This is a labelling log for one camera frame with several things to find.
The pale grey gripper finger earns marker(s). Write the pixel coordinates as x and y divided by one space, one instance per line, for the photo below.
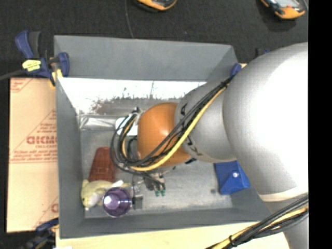
137 188
138 201

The purple translucent cup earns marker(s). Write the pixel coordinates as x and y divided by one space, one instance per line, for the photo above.
116 202

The red-brown translucent cup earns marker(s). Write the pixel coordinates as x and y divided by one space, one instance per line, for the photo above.
102 165

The pale yellow toy animal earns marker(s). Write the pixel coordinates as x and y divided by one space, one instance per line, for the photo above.
92 191

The white rounded object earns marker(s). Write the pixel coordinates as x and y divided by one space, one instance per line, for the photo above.
121 125

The blue wedge block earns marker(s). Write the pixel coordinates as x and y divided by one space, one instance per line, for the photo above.
230 178

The grey metal bin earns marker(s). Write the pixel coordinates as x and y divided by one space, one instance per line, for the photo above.
145 61

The brown cardboard board, red print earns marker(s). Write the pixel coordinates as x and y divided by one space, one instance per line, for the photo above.
31 128

